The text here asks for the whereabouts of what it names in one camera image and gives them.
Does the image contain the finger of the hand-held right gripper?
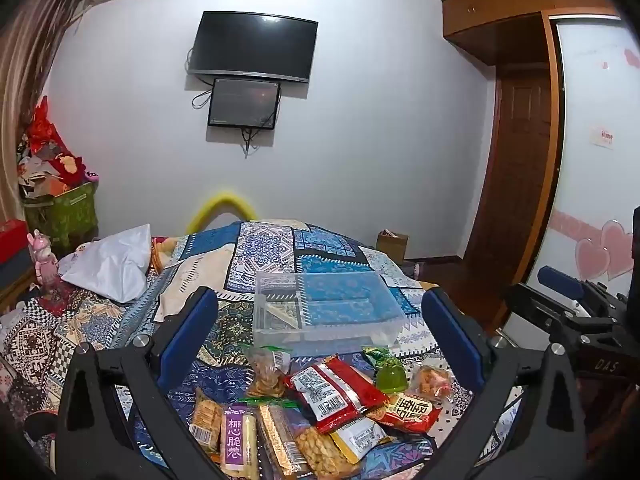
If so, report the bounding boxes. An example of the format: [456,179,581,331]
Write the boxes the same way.
[502,284,593,333]
[537,265,626,306]

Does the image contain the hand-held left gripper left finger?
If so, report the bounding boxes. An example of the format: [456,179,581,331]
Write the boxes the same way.
[55,286,221,480]

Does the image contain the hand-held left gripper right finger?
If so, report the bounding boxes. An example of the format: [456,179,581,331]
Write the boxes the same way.
[421,286,584,480]

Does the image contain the clear round cracker packet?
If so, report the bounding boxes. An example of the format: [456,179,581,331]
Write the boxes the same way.
[245,345,294,399]

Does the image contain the red snack packet white label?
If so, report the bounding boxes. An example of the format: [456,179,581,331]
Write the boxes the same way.
[285,363,351,402]
[310,356,390,435]

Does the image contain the clear plastic storage container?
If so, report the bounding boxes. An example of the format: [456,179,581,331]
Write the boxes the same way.
[252,271,408,357]

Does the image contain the golden bar snack packet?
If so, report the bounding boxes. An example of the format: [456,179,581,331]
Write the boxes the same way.
[259,402,309,479]

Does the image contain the yellow and white snack packet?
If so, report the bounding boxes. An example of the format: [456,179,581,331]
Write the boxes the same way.
[330,415,394,464]

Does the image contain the clear packet of fried snacks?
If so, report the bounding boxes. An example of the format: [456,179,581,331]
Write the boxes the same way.
[295,427,361,479]

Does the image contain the small orange snack packet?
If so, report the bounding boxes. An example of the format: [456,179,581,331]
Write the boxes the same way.
[407,364,454,401]

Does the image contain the green candy wrapper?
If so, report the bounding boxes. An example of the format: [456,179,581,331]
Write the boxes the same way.
[362,346,399,369]

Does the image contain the green jelly cup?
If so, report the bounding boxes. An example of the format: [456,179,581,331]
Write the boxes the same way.
[375,365,405,394]

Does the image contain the orange plush toy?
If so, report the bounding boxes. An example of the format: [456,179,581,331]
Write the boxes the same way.
[149,236,177,275]

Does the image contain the square cracker packet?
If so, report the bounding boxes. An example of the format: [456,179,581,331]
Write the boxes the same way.
[189,389,224,454]

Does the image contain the red and yellow snack packet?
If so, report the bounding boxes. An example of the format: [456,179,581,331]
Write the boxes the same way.
[367,391,444,434]

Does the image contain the white sliding door pink hearts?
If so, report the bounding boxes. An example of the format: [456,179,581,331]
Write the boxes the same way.
[500,11,640,342]

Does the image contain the cardboard box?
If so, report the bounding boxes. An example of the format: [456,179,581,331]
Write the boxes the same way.
[376,229,410,261]

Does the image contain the white plastic bag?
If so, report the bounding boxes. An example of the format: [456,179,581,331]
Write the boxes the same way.
[59,223,152,304]

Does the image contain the patchwork patterned blanket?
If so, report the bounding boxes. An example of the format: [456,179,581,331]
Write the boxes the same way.
[0,219,523,480]

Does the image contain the cream wafer packet purple label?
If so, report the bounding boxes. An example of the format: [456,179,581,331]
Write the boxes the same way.
[220,402,260,480]

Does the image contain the brown wooden door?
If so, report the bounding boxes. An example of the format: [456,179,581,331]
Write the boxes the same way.
[462,66,554,282]

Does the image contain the yellow foam hoop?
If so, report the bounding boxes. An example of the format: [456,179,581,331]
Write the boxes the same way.
[185,190,259,235]

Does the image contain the paper note on door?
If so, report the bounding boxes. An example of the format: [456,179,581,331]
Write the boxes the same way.
[588,124,616,147]

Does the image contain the pink doll figure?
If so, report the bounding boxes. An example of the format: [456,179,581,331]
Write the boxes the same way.
[27,229,64,294]

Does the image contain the red box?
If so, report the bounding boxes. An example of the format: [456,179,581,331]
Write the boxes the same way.
[0,219,29,267]

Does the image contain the wooden wardrobe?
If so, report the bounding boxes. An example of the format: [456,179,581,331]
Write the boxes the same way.
[442,0,640,342]

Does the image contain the beige curtain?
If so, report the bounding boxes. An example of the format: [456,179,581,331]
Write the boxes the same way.
[0,0,98,201]

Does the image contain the small black wall monitor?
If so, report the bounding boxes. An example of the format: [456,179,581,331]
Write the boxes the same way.
[207,77,281,131]

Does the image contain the wall-mounted black television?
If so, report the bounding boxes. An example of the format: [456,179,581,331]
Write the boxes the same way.
[186,10,320,84]

